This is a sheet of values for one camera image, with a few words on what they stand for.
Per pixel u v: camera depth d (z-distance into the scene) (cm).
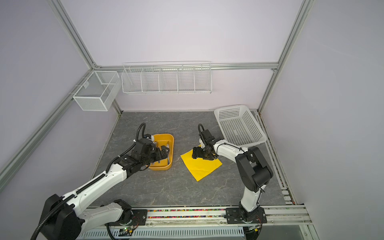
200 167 90
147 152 65
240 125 112
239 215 73
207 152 71
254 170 48
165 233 158
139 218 73
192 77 106
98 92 96
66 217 38
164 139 107
